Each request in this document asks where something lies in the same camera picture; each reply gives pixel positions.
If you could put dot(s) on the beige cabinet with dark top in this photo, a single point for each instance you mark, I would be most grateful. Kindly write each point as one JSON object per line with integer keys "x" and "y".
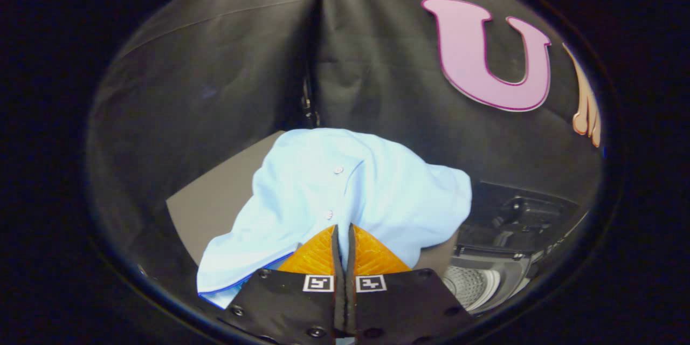
{"x": 210, "y": 205}

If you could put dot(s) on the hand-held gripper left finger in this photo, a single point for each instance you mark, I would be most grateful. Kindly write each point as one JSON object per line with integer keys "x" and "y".
{"x": 285, "y": 307}

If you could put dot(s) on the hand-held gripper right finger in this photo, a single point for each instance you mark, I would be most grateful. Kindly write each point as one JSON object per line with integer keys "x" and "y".
{"x": 404, "y": 307}

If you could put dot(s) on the black backdrop cloth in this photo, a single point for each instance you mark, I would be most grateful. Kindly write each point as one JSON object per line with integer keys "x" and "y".
{"x": 215, "y": 75}

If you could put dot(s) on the light blue shirt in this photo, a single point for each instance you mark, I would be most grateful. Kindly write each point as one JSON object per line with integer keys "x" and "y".
{"x": 350, "y": 183}

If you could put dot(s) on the dark washing machine lid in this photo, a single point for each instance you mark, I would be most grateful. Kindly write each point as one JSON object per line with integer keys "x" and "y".
{"x": 517, "y": 215}

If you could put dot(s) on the grey washing machine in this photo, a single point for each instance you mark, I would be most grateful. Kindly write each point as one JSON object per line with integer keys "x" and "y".
{"x": 485, "y": 275}

